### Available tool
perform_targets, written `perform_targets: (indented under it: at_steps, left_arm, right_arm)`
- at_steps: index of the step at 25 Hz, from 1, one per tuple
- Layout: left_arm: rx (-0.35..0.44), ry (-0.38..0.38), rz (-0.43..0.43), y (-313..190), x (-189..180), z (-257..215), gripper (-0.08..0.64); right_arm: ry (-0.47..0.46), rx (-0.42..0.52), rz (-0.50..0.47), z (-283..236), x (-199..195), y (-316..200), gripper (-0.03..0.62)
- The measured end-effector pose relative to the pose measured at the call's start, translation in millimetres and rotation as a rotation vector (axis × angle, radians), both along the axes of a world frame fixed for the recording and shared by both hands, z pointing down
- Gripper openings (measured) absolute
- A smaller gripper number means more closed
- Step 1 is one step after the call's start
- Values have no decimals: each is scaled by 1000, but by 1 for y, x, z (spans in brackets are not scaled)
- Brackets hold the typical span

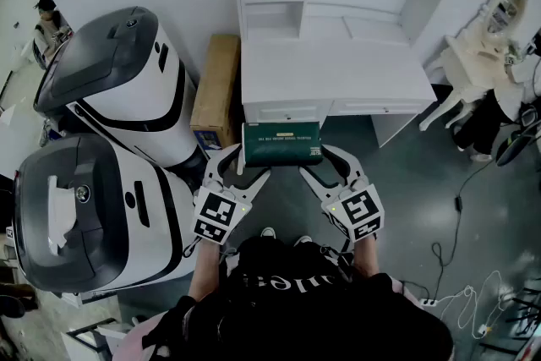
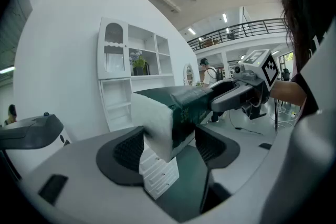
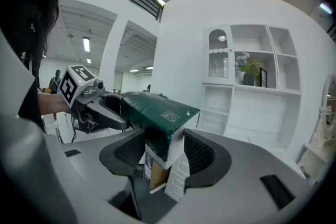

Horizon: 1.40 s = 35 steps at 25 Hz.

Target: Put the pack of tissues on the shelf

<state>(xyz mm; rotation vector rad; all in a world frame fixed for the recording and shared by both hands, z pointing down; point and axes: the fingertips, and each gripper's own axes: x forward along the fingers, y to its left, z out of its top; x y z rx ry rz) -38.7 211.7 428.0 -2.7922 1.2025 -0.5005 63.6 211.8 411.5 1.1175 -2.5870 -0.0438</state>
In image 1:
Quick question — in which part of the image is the white black service robot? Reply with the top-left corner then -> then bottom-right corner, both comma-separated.
33,6 -> 200,169
11,134 -> 200,295

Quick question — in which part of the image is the person's right forearm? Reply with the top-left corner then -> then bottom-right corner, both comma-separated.
352,235 -> 382,280

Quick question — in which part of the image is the white floor cable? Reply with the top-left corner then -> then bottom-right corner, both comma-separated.
434,269 -> 516,340

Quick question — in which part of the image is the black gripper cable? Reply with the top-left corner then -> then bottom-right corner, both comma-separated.
320,245 -> 352,283

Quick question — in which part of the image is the white vanity table with mirror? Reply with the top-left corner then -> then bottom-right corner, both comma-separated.
418,0 -> 534,132

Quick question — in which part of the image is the white desk with shelves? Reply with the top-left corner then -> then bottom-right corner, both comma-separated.
230,0 -> 474,149

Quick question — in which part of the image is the black floor cable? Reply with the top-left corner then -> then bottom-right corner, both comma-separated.
429,156 -> 496,302

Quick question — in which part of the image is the person's black shirt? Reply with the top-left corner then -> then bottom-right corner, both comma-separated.
141,236 -> 456,361

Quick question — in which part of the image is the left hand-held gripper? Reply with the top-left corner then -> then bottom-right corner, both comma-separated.
193,142 -> 272,245

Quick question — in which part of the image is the black office chair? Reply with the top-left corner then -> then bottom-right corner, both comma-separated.
495,104 -> 541,168

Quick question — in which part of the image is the white crumpled paper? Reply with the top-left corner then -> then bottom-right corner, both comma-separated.
45,175 -> 78,257

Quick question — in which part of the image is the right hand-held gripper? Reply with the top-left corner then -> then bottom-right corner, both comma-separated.
298,143 -> 385,243

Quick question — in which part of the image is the person's left forearm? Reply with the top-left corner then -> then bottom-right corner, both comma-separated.
187,239 -> 224,302

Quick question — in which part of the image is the brown cardboard box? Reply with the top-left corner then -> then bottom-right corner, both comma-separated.
189,33 -> 242,152

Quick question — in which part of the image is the black metal rack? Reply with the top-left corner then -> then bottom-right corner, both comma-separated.
501,286 -> 541,352

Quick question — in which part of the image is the grey wrist strap loop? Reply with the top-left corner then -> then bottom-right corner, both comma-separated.
182,235 -> 203,260

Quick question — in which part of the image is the dark green box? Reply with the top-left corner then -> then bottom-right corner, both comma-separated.
242,121 -> 325,169

